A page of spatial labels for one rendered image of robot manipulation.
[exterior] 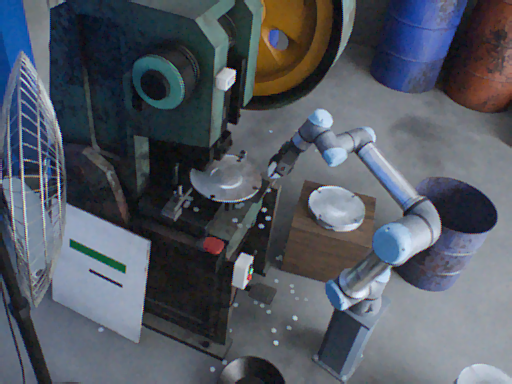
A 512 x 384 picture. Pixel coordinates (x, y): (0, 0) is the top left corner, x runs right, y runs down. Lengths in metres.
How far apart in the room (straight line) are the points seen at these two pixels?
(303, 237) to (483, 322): 1.05
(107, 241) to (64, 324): 0.55
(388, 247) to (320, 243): 1.00
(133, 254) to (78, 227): 0.28
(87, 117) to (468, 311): 2.12
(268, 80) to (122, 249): 0.93
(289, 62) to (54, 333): 1.60
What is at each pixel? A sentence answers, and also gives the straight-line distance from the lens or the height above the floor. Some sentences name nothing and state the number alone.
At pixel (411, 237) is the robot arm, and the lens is 1.58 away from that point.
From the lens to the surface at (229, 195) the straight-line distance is 1.98.
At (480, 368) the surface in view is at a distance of 2.37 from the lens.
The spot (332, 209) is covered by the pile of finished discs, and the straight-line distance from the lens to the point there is 2.59.
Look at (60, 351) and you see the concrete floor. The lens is 2.51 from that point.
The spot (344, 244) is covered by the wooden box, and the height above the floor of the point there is 0.32.
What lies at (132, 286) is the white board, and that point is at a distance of 2.26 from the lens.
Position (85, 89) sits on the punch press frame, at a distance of 1.92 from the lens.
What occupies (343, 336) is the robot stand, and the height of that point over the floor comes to 0.29.
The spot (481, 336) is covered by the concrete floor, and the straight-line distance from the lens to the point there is 2.90.
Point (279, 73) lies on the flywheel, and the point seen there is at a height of 1.10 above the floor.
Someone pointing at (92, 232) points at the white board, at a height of 0.50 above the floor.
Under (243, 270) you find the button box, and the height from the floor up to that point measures 0.61.
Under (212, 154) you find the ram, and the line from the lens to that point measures 1.94.
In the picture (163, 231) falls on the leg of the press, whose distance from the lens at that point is 2.05.
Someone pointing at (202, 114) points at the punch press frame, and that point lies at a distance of 1.68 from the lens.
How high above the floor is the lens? 2.12
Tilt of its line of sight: 42 degrees down
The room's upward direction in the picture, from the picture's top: 8 degrees clockwise
